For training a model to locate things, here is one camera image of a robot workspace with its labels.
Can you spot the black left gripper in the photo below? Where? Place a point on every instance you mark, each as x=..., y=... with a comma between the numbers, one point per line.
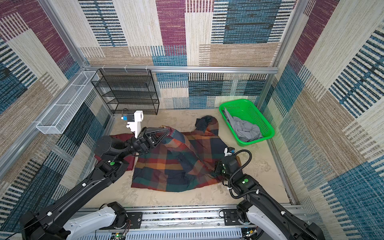
x=143, y=144

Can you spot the multicolour plaid long sleeve shirt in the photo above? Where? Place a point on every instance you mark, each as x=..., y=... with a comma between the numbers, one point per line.
x=183, y=161

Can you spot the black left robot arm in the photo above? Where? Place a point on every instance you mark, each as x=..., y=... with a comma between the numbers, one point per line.
x=56, y=221

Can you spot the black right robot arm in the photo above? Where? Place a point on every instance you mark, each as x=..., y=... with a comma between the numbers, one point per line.
x=259, y=208

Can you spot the folded maroon shirt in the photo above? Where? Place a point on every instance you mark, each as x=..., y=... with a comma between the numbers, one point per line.
x=128, y=157

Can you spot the grey shirt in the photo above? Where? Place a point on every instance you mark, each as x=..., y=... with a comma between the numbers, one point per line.
x=244, y=130

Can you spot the green plastic laundry basket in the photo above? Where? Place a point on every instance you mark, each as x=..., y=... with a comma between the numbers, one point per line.
x=247, y=111

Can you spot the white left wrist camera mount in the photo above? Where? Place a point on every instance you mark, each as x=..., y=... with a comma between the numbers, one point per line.
x=133, y=121

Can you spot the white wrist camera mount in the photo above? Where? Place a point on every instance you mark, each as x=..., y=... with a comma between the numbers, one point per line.
x=229, y=151
x=133, y=121

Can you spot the black wire mesh shelf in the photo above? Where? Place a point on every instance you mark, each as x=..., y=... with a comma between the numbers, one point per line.
x=127, y=91

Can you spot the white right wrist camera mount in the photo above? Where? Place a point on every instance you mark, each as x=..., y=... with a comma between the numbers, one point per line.
x=229, y=151

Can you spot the aluminium front rail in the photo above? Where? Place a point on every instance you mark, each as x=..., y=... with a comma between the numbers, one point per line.
x=184, y=223

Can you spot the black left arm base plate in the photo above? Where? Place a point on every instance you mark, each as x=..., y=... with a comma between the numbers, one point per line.
x=132, y=220

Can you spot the white wire mesh tray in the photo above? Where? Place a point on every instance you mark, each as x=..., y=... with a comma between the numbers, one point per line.
x=59, y=116

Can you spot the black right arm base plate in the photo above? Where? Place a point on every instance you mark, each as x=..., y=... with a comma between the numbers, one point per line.
x=233, y=217

